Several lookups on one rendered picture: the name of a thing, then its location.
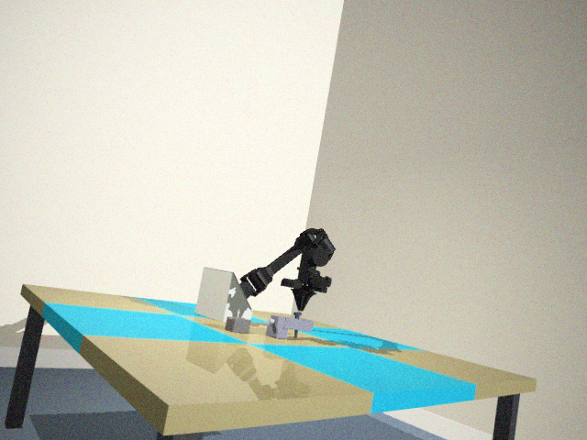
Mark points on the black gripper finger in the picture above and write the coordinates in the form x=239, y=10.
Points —
x=299, y=298
x=307, y=298

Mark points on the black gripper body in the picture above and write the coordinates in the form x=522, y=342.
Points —
x=297, y=283

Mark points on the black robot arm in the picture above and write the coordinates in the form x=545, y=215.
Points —
x=316, y=252

